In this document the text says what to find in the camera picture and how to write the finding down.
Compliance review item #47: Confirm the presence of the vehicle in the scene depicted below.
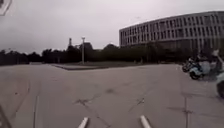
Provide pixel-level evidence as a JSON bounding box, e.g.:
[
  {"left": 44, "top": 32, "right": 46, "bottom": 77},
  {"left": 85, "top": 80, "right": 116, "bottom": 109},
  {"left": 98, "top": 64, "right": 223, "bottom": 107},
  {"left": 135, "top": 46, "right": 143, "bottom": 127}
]
[{"left": 215, "top": 72, "right": 224, "bottom": 100}]

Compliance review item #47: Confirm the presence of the grey curved building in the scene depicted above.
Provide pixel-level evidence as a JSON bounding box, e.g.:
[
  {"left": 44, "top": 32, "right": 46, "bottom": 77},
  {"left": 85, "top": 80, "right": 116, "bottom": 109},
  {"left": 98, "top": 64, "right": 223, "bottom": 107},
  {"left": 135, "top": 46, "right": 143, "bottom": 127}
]
[{"left": 118, "top": 10, "right": 224, "bottom": 54}]

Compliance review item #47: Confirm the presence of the pale light pole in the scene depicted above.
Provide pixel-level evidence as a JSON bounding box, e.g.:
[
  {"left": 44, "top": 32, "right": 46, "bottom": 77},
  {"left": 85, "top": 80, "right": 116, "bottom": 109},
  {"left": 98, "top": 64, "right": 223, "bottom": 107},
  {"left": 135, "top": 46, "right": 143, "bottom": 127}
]
[{"left": 80, "top": 36, "right": 86, "bottom": 65}]

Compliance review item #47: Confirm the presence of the grey paved ground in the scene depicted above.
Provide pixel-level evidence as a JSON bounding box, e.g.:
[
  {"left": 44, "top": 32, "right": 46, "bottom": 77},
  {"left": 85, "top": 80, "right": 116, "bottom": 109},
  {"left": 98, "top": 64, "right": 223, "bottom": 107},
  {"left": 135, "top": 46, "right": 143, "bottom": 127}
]
[{"left": 0, "top": 63, "right": 224, "bottom": 128}]

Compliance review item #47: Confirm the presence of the row of trees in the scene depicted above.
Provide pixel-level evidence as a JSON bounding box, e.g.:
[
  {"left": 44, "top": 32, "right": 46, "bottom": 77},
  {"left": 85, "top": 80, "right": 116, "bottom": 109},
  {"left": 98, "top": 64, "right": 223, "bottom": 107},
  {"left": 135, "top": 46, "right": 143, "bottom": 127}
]
[{"left": 0, "top": 41, "right": 224, "bottom": 66}]

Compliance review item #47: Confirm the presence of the robot's own part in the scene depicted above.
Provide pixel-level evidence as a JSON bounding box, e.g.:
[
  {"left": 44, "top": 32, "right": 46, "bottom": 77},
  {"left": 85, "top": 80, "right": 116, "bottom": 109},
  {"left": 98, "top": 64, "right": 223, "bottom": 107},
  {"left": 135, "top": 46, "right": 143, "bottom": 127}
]
[
  {"left": 77, "top": 116, "right": 90, "bottom": 128},
  {"left": 139, "top": 114, "right": 153, "bottom": 128}
]

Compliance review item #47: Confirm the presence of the dark scooter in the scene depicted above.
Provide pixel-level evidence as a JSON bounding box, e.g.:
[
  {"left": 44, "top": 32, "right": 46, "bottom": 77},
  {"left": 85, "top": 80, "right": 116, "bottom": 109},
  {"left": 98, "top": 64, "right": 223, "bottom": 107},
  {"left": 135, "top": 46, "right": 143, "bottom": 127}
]
[{"left": 181, "top": 57, "right": 196, "bottom": 74}]

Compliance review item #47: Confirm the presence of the low planted bed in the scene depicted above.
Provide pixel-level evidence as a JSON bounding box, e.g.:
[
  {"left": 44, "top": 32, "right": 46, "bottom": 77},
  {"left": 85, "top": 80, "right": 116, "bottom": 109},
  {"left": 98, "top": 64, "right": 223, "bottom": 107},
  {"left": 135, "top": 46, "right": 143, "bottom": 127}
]
[{"left": 51, "top": 60, "right": 149, "bottom": 71}]

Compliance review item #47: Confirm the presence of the white scooter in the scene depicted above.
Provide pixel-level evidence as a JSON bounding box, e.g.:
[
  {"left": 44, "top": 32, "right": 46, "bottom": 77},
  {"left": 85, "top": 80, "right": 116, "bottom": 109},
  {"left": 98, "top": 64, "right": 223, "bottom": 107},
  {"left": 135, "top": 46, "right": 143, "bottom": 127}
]
[{"left": 188, "top": 49, "right": 224, "bottom": 81}]

